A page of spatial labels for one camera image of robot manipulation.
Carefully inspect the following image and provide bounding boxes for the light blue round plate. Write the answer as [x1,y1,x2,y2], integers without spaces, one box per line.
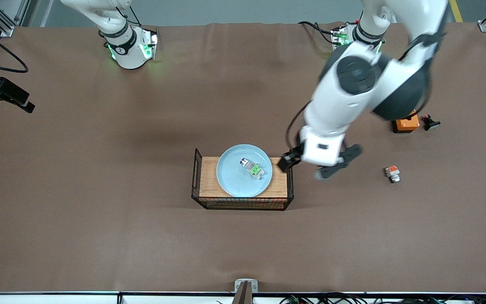
[216,144,273,198]

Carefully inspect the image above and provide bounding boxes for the orange button box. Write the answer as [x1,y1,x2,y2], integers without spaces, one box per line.
[391,111,420,134]

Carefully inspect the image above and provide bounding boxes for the black clear-capped push button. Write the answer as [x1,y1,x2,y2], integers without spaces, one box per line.
[421,114,441,131]

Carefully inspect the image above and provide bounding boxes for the wooden board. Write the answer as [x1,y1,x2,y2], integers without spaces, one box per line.
[199,157,288,198]

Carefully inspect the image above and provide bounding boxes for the brown table cover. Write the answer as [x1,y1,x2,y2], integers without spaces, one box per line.
[0,21,486,294]

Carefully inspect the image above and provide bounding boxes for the grey connector box green light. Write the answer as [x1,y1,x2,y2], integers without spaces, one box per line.
[140,27,159,60]
[331,25,350,51]

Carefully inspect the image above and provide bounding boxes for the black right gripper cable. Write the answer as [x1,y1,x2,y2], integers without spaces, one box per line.
[0,23,30,73]

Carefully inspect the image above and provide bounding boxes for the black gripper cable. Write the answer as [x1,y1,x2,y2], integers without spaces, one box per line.
[0,23,30,73]
[285,99,313,148]

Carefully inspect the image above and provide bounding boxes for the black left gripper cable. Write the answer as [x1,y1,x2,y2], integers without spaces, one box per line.
[285,99,313,148]

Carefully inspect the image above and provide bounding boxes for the black wire basket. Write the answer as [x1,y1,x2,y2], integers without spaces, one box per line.
[191,148,295,211]

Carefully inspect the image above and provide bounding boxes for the grey metal bracket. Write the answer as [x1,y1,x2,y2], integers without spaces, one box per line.
[235,279,259,293]

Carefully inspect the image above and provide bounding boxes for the black left base cable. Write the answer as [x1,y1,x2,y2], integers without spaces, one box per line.
[298,20,336,43]

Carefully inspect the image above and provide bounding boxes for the black base cable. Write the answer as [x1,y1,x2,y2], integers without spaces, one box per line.
[298,20,336,43]
[116,0,143,27]

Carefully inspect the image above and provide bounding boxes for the dark camera mount post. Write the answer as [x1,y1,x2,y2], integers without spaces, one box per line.
[231,282,255,304]

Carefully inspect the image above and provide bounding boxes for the black right base cable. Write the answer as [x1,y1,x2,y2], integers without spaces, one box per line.
[116,0,143,27]

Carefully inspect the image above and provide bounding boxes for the black cable bundle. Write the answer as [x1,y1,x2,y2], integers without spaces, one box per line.
[216,292,486,304]

